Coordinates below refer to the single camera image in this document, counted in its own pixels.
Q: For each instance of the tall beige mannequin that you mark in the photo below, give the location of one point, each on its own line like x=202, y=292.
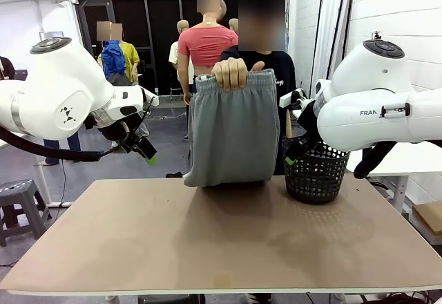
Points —
x=211, y=19

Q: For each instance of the bare beige mannequin head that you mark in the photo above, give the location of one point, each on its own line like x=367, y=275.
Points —
x=233, y=24

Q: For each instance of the grey plastic stool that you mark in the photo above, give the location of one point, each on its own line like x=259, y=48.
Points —
x=17, y=188

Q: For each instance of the white side table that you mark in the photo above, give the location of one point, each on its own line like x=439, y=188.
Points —
x=414, y=159

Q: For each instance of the beige mannequin in white shirt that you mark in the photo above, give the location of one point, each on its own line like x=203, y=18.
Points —
x=183, y=27

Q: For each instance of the person's right hand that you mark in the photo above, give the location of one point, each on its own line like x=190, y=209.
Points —
x=229, y=74

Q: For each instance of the person's left hand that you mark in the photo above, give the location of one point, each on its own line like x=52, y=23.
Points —
x=258, y=66

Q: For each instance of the grey wall monitor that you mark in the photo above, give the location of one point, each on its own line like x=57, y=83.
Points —
x=52, y=35

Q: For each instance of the person in dark clothes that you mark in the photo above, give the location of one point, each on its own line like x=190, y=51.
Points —
x=6, y=69

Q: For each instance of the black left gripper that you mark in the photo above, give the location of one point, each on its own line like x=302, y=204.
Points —
x=130, y=141

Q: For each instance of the brown cardboard box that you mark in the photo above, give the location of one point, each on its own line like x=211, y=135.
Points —
x=430, y=217

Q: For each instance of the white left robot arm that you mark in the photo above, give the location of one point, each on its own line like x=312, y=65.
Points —
x=52, y=93

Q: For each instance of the person in black t-shirt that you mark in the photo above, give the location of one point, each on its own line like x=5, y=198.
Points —
x=285, y=72

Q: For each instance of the black perforated plastic basket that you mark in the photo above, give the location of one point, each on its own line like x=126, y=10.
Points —
x=317, y=183

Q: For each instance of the figure in blue jeans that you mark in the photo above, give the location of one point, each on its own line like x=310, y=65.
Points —
x=50, y=152

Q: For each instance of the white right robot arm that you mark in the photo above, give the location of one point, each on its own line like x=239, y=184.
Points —
x=362, y=110

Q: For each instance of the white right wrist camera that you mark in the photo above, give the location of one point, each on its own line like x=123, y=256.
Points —
x=288, y=99

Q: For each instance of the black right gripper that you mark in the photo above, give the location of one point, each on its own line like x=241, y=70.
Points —
x=307, y=121

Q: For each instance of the figure in blue jacket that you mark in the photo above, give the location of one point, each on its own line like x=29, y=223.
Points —
x=114, y=58

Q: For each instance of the grey shorts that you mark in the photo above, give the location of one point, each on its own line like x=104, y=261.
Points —
x=235, y=128

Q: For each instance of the figure in yellow shirt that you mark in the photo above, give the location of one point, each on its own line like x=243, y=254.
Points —
x=131, y=58

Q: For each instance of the white curtain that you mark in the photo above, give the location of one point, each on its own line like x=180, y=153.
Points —
x=331, y=24

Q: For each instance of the red crop top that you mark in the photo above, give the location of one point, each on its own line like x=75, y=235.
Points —
x=207, y=45

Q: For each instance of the black cloth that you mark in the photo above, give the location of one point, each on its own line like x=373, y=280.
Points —
x=174, y=174

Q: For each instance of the black camera tripod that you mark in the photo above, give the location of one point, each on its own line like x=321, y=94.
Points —
x=376, y=36

